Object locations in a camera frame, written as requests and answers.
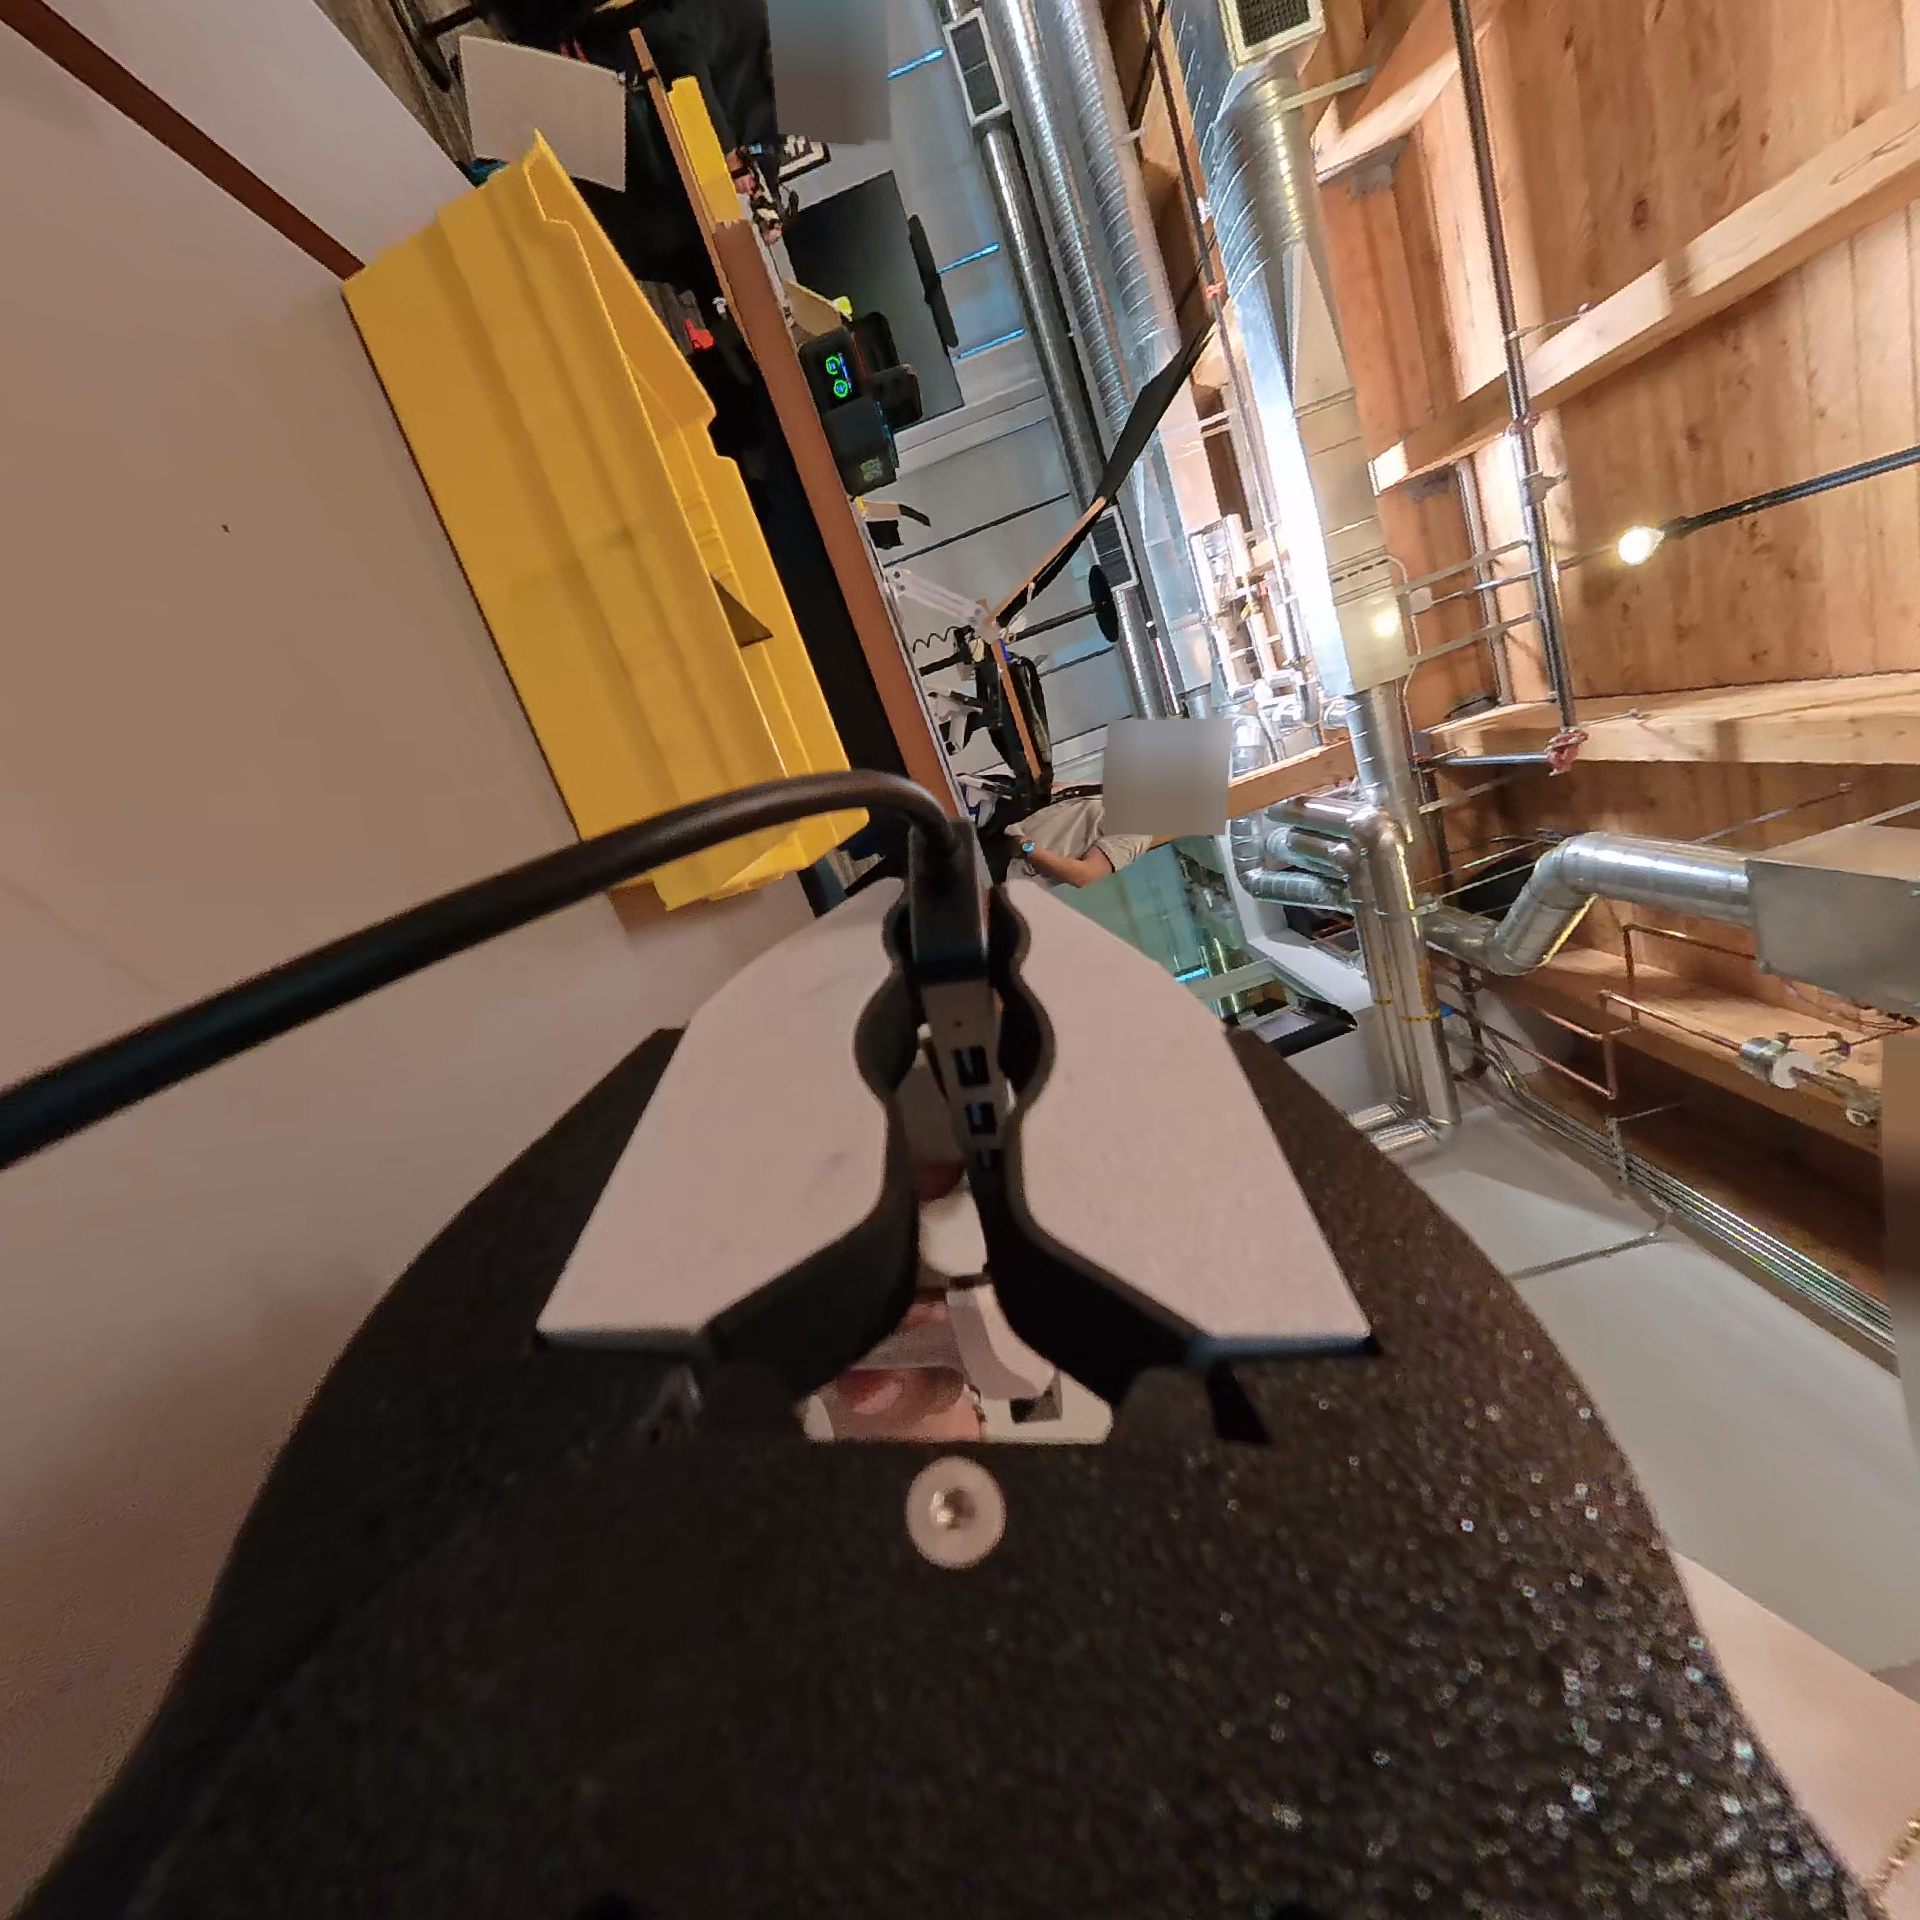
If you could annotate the silver ventilation duct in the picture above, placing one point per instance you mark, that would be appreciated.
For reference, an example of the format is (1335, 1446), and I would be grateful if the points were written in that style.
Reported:
(1292, 452)

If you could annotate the rectangular metal duct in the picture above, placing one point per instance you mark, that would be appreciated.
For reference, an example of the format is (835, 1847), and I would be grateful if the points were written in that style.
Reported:
(1620, 885)

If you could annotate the black device with green screen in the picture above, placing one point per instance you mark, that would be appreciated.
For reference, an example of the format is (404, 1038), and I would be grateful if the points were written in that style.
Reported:
(856, 377)

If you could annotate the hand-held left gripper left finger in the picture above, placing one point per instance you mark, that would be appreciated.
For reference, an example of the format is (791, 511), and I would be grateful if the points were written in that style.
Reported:
(720, 1171)

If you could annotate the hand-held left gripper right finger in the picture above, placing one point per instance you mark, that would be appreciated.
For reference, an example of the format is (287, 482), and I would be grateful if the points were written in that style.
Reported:
(1187, 1171)

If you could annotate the yellow plastic bin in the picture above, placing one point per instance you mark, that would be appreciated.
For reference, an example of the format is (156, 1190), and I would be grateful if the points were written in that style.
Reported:
(601, 541)

